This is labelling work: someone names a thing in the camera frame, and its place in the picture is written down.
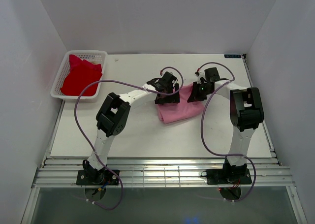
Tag pink t shirt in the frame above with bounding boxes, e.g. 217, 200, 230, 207
157, 84, 204, 124

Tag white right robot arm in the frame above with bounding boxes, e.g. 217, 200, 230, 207
188, 67, 264, 183

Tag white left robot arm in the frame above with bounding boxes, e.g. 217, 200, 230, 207
83, 71, 180, 185

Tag blue corner label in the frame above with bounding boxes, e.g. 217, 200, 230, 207
224, 54, 242, 59

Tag white plastic mesh basket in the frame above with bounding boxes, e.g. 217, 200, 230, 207
50, 50, 107, 101

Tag red t shirt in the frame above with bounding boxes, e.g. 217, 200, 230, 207
60, 54, 102, 96

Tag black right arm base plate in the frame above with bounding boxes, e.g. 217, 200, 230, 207
201, 169, 252, 185

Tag aluminium rail frame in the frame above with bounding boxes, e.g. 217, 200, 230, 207
32, 157, 295, 188

